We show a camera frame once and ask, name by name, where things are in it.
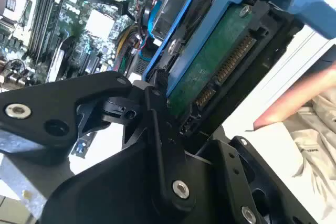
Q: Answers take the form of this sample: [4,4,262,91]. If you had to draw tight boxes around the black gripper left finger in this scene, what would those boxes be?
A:
[0,70,199,213]

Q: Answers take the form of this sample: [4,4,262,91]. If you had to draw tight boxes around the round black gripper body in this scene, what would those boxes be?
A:
[39,138,245,224]

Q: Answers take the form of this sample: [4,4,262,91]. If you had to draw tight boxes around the hard disk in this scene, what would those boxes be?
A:
[141,0,336,137]

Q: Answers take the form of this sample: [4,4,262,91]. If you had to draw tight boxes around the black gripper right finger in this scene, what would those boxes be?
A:
[216,136,318,224]

